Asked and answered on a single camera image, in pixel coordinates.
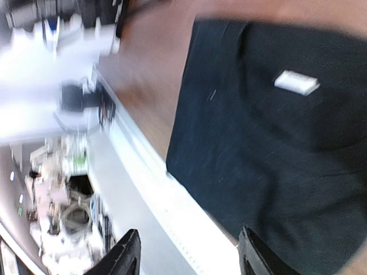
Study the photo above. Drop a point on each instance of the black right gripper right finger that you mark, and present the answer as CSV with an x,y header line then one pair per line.
x,y
257,258

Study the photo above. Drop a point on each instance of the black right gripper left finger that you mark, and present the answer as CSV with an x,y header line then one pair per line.
x,y
122,259

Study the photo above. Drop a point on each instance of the black garment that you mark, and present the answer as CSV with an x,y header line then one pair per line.
x,y
270,135

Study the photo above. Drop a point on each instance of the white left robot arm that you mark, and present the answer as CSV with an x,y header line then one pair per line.
x,y
35,66

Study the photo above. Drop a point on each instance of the front aluminium rail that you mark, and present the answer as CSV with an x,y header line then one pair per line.
x,y
177,236

